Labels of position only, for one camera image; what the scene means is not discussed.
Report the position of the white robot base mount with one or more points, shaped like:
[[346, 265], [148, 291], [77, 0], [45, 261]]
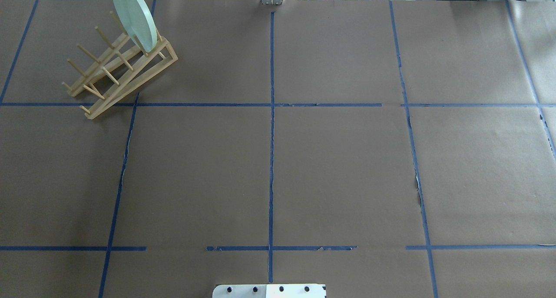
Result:
[[270, 291]]

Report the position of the light green ceramic plate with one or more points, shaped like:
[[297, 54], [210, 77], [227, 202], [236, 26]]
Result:
[[138, 22]]

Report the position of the brown paper table cover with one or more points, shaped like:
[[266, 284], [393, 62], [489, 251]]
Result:
[[399, 149]]

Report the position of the wooden dish rack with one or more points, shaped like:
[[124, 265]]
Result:
[[120, 70]]

